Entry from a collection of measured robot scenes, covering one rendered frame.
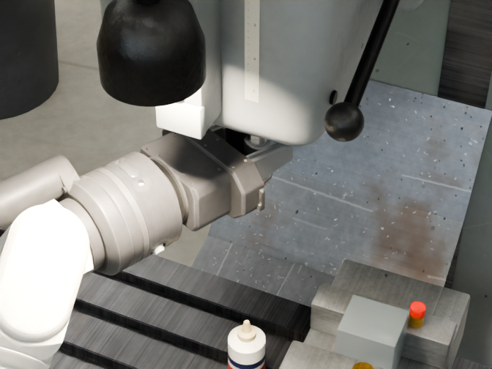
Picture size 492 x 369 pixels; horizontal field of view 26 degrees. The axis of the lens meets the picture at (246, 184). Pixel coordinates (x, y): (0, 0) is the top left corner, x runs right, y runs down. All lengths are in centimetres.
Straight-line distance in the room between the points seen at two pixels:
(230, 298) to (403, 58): 36
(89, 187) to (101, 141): 211
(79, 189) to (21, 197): 5
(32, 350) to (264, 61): 28
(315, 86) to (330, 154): 58
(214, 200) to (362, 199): 48
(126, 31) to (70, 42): 274
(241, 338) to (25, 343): 35
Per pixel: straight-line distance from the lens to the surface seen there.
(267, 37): 80
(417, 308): 111
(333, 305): 113
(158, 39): 68
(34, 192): 90
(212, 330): 125
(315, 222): 140
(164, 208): 90
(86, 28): 348
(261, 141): 96
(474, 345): 162
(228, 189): 93
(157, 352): 124
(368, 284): 122
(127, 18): 69
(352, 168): 139
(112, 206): 88
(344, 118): 78
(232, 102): 85
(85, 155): 296
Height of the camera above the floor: 186
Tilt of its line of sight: 41 degrees down
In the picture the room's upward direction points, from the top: straight up
